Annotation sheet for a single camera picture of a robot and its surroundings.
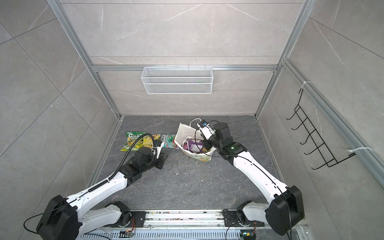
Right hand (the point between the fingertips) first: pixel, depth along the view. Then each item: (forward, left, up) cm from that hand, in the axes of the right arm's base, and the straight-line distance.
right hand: (202, 132), depth 80 cm
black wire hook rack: (-10, -51, +7) cm, 52 cm away
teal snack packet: (+8, +22, -20) cm, 31 cm away
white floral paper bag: (+7, +11, -8) cm, 15 cm away
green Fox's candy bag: (+12, +48, -19) cm, 53 cm away
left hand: (-6, +21, -9) cm, 23 cm away
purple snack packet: (+3, +5, -17) cm, 18 cm away
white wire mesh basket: (+41, +15, +7) cm, 44 cm away
